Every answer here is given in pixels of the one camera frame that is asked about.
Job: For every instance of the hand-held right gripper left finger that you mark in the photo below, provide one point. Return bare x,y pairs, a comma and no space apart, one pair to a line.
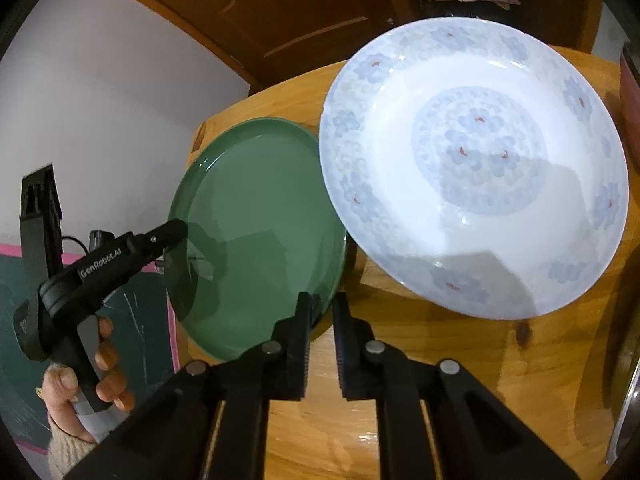
304,355

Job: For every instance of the brown wooden door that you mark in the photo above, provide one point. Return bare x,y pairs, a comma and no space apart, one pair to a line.
300,10

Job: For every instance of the pink-framed chalkboard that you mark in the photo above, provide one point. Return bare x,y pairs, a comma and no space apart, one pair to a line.
140,320

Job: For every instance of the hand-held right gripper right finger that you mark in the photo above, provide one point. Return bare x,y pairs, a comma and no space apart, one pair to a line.
342,355

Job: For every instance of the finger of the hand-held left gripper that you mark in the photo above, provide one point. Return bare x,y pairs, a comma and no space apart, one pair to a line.
169,236

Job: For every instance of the white floral plate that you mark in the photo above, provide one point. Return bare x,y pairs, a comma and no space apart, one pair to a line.
475,160

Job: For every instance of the person's left hand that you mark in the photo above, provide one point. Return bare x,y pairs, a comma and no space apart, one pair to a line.
107,360

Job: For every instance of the large steel bowl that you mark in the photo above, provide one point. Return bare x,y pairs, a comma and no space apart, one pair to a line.
628,410

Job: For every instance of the small steel bowl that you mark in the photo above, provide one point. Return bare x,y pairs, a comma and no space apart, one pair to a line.
631,100

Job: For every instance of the green plate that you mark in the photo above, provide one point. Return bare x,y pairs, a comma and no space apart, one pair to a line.
250,210

